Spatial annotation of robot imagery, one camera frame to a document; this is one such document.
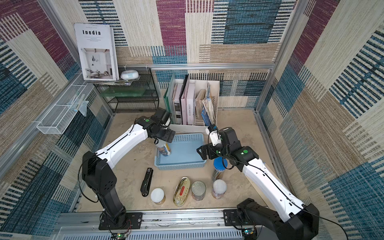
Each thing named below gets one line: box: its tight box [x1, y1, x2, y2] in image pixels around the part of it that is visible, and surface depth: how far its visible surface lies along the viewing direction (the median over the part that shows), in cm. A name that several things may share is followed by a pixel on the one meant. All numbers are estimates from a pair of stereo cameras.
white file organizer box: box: [170, 79, 220, 134], surface depth 102 cm
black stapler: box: [140, 167, 154, 197], surface depth 84 cm
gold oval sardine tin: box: [173, 176, 191, 207], surface depth 81 cm
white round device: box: [120, 69, 139, 80], surface depth 89 cm
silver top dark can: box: [191, 180, 207, 201], surface depth 76 cm
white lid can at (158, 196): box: [150, 188, 166, 205], surface depth 76 cm
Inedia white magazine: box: [74, 23, 120, 81], surface depth 79 cm
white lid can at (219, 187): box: [211, 179, 228, 200], surface depth 74 cm
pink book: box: [181, 76, 196, 125], surface depth 98 cm
